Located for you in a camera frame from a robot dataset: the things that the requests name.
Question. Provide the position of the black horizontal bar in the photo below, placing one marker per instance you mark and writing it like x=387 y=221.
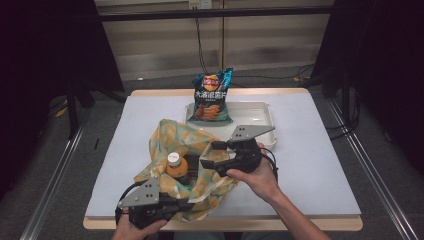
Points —
x=216 y=13

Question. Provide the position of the wooden table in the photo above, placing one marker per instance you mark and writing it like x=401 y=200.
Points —
x=160 y=91

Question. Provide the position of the aluminium floor rail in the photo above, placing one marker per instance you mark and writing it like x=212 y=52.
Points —
x=366 y=163
x=50 y=190

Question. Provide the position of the white table mat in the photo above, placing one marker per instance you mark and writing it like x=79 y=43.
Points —
x=310 y=166

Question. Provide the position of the black stand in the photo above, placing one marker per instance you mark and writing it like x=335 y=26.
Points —
x=71 y=110
x=345 y=93

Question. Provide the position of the black curtain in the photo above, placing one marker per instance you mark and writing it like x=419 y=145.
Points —
x=383 y=66
x=40 y=66

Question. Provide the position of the blue chip bag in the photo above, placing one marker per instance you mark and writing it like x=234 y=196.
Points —
x=210 y=100

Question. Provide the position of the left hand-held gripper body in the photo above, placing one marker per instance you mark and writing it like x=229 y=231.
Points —
x=143 y=198

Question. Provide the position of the white plastic tray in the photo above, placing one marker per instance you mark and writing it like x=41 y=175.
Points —
x=253 y=115

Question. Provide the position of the white wall socket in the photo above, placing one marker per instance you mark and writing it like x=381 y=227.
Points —
x=200 y=4

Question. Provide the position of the person's left hand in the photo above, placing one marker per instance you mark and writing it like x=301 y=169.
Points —
x=136 y=233

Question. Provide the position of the orange drink bottle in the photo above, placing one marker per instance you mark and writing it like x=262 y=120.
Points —
x=176 y=170

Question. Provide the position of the person's right hand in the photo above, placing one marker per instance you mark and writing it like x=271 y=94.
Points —
x=261 y=181

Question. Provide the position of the floral fabric bag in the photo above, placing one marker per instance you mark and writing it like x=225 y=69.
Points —
x=166 y=136

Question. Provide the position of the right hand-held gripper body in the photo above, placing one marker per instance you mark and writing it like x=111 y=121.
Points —
x=248 y=155

